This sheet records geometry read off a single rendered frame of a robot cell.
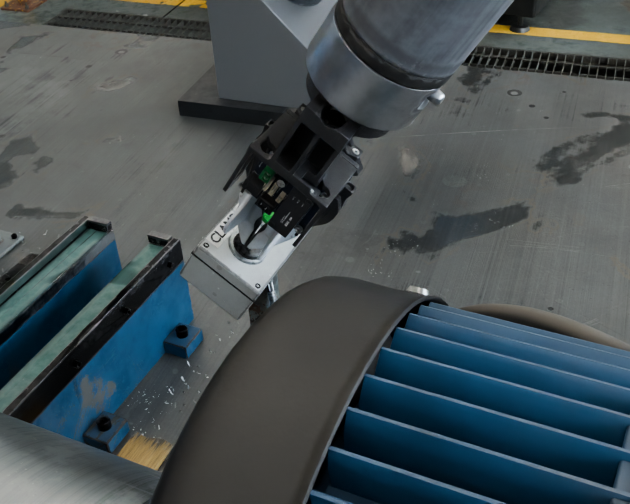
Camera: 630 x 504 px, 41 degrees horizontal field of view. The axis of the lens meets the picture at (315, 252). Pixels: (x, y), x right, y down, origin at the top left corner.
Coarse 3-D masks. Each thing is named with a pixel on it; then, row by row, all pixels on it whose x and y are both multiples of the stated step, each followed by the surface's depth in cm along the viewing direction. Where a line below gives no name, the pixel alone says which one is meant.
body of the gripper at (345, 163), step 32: (320, 96) 57; (288, 128) 63; (320, 128) 57; (352, 128) 57; (288, 160) 61; (320, 160) 61; (352, 160) 64; (256, 192) 63; (288, 192) 63; (320, 192) 62; (288, 224) 63
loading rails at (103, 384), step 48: (96, 240) 104; (0, 288) 96; (48, 288) 97; (96, 288) 106; (144, 288) 97; (0, 336) 92; (48, 336) 99; (96, 336) 90; (144, 336) 99; (192, 336) 104; (0, 384) 93; (48, 384) 85; (96, 384) 92; (96, 432) 92
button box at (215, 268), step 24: (216, 240) 75; (288, 240) 80; (192, 264) 76; (216, 264) 74; (240, 264) 75; (264, 264) 76; (216, 288) 76; (240, 288) 75; (264, 288) 76; (240, 312) 77
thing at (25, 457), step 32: (0, 416) 54; (0, 448) 48; (32, 448) 49; (64, 448) 50; (96, 448) 53; (0, 480) 45; (32, 480) 45; (64, 480) 46; (96, 480) 46; (128, 480) 47
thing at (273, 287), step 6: (276, 276) 86; (270, 282) 83; (276, 282) 86; (270, 288) 83; (276, 288) 87; (264, 294) 85; (270, 294) 84; (276, 294) 87; (258, 300) 86; (264, 300) 85; (270, 300) 84; (252, 306) 87; (258, 306) 86; (264, 306) 86; (252, 312) 87; (258, 312) 87; (252, 318) 88
